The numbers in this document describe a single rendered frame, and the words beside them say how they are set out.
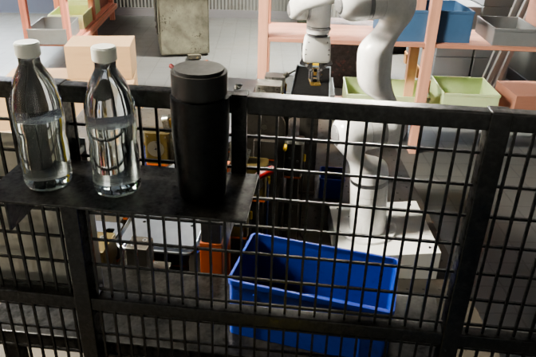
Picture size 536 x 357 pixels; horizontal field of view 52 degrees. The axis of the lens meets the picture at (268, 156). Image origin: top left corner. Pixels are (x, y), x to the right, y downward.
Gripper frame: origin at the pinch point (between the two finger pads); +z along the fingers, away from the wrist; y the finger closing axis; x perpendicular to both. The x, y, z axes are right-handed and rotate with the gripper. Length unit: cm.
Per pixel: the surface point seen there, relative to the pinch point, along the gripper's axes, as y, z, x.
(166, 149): 53, 20, 23
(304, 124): 3.3, 18.4, 3.3
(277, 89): 12.8, 8.8, -8.9
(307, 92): 3.9, 2.5, 11.2
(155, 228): 50, 19, 73
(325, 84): -3.8, 2.5, 3.1
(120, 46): 118, 53, -231
